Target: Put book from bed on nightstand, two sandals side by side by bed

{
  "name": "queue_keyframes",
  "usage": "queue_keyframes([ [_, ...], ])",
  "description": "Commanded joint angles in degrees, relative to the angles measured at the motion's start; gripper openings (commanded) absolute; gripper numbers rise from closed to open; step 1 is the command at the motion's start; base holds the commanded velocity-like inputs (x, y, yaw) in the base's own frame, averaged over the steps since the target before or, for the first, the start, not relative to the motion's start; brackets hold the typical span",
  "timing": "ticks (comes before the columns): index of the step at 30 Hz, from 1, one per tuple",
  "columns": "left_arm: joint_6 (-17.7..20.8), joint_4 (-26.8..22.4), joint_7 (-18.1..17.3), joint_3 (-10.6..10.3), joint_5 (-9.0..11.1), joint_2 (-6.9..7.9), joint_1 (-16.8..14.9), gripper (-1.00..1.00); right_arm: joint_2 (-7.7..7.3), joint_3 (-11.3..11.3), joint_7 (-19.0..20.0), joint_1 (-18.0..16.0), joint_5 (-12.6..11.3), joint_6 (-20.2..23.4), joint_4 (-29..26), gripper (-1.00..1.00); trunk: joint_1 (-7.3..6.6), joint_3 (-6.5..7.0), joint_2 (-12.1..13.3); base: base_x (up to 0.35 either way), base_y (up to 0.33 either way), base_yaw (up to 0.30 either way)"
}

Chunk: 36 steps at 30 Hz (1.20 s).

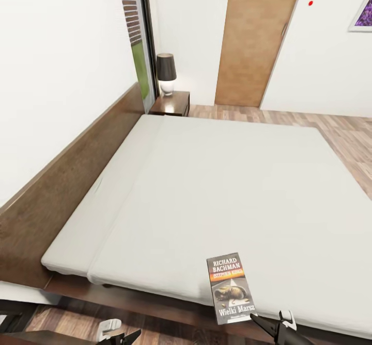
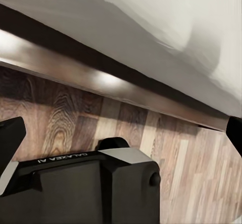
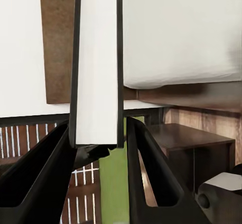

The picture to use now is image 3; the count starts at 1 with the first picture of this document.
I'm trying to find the hardback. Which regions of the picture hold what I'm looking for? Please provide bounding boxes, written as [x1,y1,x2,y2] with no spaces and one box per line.
[69,0,125,150]

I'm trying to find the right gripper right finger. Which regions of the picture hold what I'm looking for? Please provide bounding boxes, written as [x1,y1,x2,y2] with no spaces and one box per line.
[126,116,212,224]

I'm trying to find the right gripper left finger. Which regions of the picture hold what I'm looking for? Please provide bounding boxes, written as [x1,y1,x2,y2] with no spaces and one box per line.
[0,119,78,224]

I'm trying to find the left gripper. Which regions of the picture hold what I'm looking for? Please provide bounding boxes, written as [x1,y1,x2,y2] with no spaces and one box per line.
[74,135,127,168]

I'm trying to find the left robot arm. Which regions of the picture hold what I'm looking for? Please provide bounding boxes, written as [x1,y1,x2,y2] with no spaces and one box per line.
[0,135,127,176]

